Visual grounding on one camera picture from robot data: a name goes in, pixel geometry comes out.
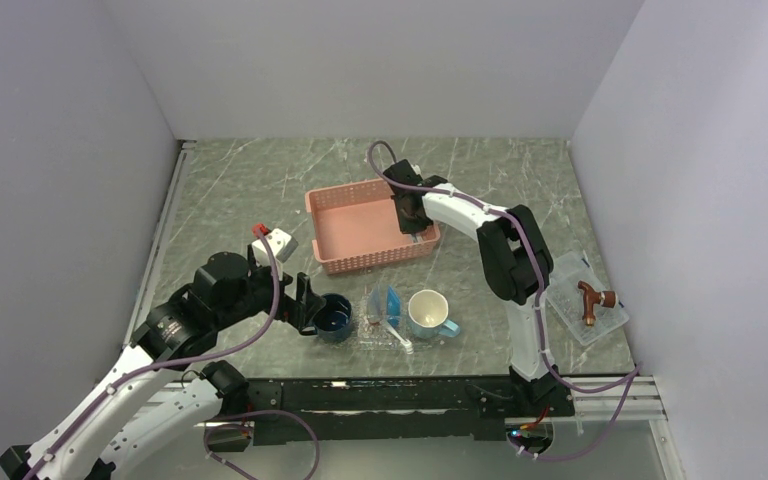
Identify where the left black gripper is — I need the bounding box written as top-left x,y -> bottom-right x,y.
215,244 -> 325,329

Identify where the dark blue mug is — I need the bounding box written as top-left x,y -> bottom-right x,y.
302,293 -> 354,344

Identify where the pink perforated plastic basket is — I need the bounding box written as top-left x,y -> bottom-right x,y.
305,179 -> 441,275

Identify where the white red-capped toothpaste tube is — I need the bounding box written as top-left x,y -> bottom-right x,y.
366,284 -> 388,326

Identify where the clear textured oval tray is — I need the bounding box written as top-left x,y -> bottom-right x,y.
356,295 -> 447,353

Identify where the blue toothpaste tube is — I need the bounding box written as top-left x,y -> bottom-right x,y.
386,286 -> 402,329

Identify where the light blue mug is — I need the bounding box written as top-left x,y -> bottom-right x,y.
407,289 -> 461,339

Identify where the clear plastic toothbrush case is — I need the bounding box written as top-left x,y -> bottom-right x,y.
546,251 -> 630,346

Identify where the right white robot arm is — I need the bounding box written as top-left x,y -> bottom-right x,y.
377,160 -> 559,415

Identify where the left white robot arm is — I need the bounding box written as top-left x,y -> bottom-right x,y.
0,239 -> 326,479

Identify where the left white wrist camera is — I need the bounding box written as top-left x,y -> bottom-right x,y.
250,224 -> 298,267

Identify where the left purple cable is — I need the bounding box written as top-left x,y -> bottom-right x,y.
22,228 -> 283,480

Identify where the purple cable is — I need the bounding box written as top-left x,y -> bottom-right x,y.
22,228 -> 283,480
366,140 -> 644,464

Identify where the aluminium rail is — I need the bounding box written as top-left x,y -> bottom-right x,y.
131,140 -> 197,323

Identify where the black base frame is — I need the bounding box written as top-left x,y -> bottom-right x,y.
213,373 -> 575,446

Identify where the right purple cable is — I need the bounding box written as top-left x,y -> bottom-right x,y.
366,140 -> 644,464

